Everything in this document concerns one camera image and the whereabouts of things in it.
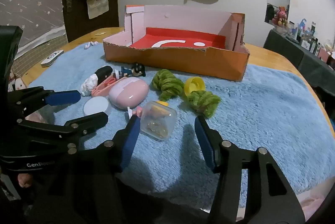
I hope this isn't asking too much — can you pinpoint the clear plastic container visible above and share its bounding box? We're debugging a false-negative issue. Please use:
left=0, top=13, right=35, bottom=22
left=140, top=101, right=178, bottom=141

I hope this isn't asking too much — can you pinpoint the green yarn ball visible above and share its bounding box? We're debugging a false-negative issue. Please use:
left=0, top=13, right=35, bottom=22
left=187, top=90, right=222, bottom=118
left=152, top=69, right=185, bottom=101

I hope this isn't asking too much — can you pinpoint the beige pouch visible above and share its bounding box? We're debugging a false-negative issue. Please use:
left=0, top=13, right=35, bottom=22
left=86, top=0, right=110, bottom=20

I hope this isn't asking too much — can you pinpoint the person's left hand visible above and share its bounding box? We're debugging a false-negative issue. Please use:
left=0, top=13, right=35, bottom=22
left=17, top=172, right=34, bottom=188

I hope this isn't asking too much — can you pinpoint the blonde pink-dress figurine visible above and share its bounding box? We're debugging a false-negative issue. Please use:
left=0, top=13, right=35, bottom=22
left=127, top=100, right=169, bottom=120

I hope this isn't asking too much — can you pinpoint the yellow bottle cap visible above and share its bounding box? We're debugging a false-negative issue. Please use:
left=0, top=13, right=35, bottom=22
left=184, top=76, right=205, bottom=96

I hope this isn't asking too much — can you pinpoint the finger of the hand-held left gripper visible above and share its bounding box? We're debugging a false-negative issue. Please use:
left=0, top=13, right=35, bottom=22
left=8, top=86, right=81, bottom=120
left=17, top=111, right=109, bottom=144

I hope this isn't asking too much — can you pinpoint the white rectangular device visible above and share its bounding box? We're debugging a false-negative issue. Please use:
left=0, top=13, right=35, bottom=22
left=40, top=50, right=64, bottom=68

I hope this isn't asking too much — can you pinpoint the orange cardboard box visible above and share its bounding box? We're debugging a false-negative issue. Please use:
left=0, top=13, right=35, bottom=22
left=103, top=4, right=250, bottom=81

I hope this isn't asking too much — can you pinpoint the pink clothes peg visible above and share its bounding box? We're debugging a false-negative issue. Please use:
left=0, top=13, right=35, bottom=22
left=91, top=75, right=129, bottom=97

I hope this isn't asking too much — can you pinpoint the blue fluffy mat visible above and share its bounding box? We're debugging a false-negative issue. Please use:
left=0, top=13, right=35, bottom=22
left=26, top=42, right=335, bottom=210

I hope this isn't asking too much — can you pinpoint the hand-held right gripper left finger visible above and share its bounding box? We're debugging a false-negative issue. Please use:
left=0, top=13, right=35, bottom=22
left=34, top=115, right=142, bottom=224

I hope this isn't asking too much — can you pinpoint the white round lid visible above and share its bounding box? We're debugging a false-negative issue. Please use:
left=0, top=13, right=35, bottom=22
left=83, top=96, right=112, bottom=117

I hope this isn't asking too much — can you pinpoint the white plush toy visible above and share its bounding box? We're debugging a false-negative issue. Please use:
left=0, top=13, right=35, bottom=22
left=8, top=75, right=27, bottom=92

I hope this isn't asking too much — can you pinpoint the black and white sock roll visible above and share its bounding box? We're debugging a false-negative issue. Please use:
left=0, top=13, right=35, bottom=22
left=80, top=66, right=114, bottom=96

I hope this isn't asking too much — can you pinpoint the pink oval case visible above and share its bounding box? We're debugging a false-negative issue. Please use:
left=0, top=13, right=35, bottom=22
left=108, top=77, right=149, bottom=109

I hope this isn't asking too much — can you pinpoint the dark-haired figurine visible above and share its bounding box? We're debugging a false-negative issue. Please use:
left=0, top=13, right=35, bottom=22
left=113, top=62, right=146, bottom=81

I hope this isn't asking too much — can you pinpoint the pink plush toy with ears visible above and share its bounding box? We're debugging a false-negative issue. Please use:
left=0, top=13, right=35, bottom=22
left=272, top=6, right=288, bottom=27

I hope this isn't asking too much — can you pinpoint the dark-clothed side table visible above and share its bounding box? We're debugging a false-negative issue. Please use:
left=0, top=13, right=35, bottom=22
left=272, top=28, right=335, bottom=99

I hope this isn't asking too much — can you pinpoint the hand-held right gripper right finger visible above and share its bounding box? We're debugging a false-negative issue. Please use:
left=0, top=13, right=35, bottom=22
left=194, top=115, right=307, bottom=224

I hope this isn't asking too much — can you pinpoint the row of bottles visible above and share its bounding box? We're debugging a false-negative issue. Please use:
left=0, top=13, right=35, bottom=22
left=288, top=17, right=335, bottom=68

